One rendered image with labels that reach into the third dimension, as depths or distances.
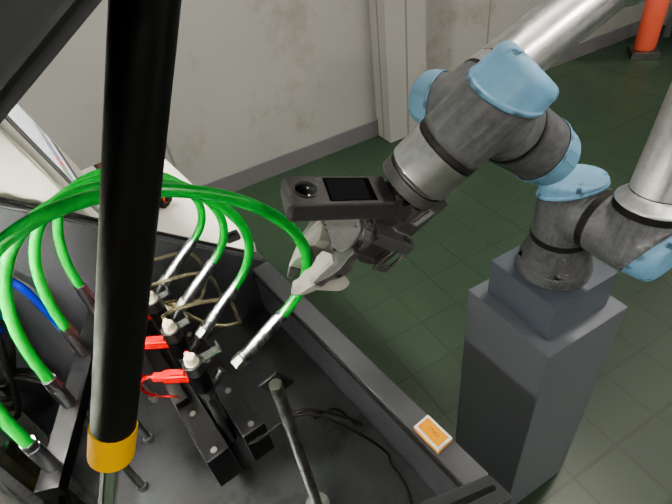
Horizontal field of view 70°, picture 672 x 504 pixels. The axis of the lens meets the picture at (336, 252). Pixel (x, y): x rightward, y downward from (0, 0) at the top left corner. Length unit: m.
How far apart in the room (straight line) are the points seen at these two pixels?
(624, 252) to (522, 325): 0.30
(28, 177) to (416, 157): 0.62
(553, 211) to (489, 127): 0.52
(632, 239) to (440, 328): 1.34
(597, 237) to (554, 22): 0.39
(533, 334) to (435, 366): 0.95
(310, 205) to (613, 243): 0.59
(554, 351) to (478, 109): 0.72
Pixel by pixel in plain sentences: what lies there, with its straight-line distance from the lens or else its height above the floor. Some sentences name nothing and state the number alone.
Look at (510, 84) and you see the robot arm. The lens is 0.46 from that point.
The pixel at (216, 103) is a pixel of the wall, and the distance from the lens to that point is 2.96.
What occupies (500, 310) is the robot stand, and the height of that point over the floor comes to 0.80.
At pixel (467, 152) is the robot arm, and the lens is 0.48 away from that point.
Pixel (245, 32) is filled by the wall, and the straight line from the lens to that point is 2.93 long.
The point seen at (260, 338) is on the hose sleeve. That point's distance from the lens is 0.64.
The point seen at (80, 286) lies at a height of 1.16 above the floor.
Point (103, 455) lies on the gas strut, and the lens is 0.23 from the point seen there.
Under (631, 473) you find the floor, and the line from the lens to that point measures 1.94.
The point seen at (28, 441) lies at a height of 1.17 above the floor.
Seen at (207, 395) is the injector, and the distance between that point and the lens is 0.74.
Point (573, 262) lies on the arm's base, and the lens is 1.05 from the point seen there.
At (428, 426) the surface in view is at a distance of 0.78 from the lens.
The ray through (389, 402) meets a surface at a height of 0.95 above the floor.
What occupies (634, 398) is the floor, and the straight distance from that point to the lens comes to 2.10.
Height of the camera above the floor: 1.64
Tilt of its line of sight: 41 degrees down
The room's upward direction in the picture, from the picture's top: 9 degrees counter-clockwise
